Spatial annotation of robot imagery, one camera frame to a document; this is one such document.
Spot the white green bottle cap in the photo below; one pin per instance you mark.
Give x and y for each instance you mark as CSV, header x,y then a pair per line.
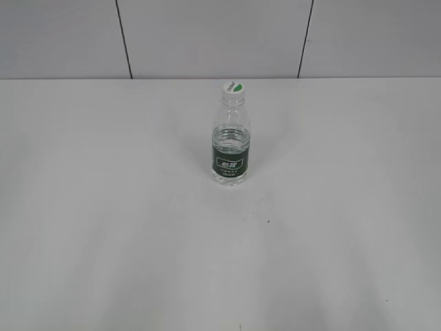
x,y
233,91

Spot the clear plastic water bottle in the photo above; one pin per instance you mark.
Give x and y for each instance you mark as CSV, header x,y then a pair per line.
x,y
231,141

